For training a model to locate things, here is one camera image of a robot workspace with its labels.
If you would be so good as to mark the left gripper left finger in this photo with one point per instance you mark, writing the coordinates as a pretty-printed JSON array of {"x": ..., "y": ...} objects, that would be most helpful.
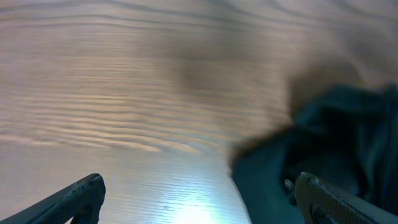
[{"x": 79, "y": 203}]

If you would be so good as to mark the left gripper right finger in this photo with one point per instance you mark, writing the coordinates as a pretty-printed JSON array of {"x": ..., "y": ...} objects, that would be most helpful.
[{"x": 323, "y": 203}]

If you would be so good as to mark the black t-shirt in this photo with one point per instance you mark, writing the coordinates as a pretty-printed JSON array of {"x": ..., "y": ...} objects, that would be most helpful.
[{"x": 346, "y": 136}]

